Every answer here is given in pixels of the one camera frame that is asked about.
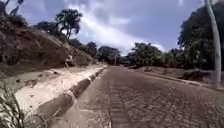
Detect grey cobblestone road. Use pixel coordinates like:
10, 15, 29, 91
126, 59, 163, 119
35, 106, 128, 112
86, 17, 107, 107
49, 65, 224, 128

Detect large dark tree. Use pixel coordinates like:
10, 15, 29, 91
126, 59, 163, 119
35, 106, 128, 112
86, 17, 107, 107
177, 1, 224, 72

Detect tall palm tree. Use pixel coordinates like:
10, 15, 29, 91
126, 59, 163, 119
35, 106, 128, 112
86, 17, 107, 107
55, 8, 84, 41

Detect dry grass verge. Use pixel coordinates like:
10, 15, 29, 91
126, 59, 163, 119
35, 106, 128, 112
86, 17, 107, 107
133, 65, 224, 84

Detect pale dirt pavement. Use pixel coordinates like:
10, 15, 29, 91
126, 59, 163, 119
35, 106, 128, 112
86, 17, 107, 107
0, 63, 107, 116

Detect pale concrete pole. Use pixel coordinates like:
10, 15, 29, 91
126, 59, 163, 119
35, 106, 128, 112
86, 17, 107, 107
204, 0, 223, 90

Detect pale kerb strip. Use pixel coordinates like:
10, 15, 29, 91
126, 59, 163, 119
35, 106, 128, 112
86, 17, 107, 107
123, 66, 224, 93

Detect striped concrete kerb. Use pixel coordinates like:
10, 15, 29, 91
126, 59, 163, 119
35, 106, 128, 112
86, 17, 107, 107
24, 64, 109, 128

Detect brown earth embankment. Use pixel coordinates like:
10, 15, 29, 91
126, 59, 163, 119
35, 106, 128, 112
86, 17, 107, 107
0, 14, 98, 78

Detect dry grass tuft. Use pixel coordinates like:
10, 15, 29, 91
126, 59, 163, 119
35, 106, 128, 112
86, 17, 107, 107
0, 83, 29, 128

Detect row of trees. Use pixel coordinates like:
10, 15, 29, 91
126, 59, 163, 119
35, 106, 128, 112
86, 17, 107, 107
68, 38, 183, 68

